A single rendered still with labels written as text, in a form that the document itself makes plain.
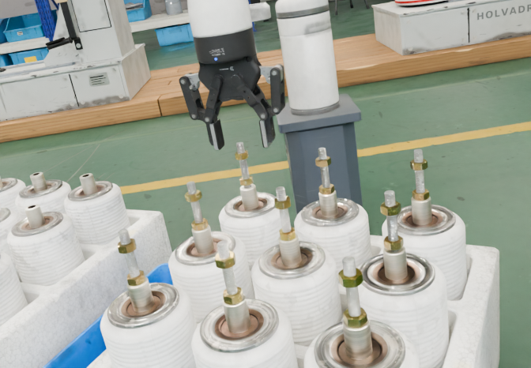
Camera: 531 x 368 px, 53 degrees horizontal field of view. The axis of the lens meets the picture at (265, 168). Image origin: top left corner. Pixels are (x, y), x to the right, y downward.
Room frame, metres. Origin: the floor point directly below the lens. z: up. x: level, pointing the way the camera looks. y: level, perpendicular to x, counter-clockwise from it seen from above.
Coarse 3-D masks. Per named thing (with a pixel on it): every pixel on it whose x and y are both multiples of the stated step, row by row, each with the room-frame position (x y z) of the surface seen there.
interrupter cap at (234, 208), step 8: (232, 200) 0.71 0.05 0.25; (240, 200) 0.71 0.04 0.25; (264, 200) 0.70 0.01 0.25; (272, 200) 0.69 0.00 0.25; (224, 208) 0.69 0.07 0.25; (232, 208) 0.68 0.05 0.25; (240, 208) 0.69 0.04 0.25; (256, 208) 0.68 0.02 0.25; (264, 208) 0.67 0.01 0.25; (272, 208) 0.66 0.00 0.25; (232, 216) 0.66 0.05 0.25; (240, 216) 0.65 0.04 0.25; (248, 216) 0.65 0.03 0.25; (256, 216) 0.65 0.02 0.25
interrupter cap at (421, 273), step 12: (372, 264) 0.49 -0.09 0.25; (408, 264) 0.48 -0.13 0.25; (420, 264) 0.47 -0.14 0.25; (372, 276) 0.46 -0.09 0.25; (384, 276) 0.46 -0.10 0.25; (408, 276) 0.46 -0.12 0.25; (420, 276) 0.45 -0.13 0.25; (432, 276) 0.44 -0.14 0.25; (372, 288) 0.44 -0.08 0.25; (384, 288) 0.44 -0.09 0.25; (396, 288) 0.44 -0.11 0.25; (408, 288) 0.43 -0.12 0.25; (420, 288) 0.43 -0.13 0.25
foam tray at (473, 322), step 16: (480, 256) 0.58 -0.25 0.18; (496, 256) 0.57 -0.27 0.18; (480, 272) 0.54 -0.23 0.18; (496, 272) 0.56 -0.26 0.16; (480, 288) 0.51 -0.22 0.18; (496, 288) 0.56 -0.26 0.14; (448, 304) 0.49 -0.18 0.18; (464, 304) 0.49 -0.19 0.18; (480, 304) 0.49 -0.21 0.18; (496, 304) 0.56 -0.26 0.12; (448, 320) 0.49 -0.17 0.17; (464, 320) 0.46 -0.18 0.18; (480, 320) 0.46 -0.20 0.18; (496, 320) 0.56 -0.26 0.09; (464, 336) 0.44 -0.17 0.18; (480, 336) 0.44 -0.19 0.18; (496, 336) 0.56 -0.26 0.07; (304, 352) 0.46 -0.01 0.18; (448, 352) 0.42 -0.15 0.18; (464, 352) 0.42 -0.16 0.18; (480, 352) 0.44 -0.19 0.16; (496, 352) 0.56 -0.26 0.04
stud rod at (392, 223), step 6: (390, 192) 0.46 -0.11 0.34; (390, 198) 0.46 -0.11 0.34; (390, 204) 0.46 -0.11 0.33; (390, 216) 0.46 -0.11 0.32; (396, 216) 0.46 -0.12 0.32; (390, 222) 0.46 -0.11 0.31; (396, 222) 0.46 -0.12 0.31; (390, 228) 0.46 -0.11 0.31; (396, 228) 0.46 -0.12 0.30; (390, 234) 0.46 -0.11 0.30; (396, 234) 0.46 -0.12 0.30; (390, 240) 0.46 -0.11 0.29; (396, 240) 0.46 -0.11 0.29
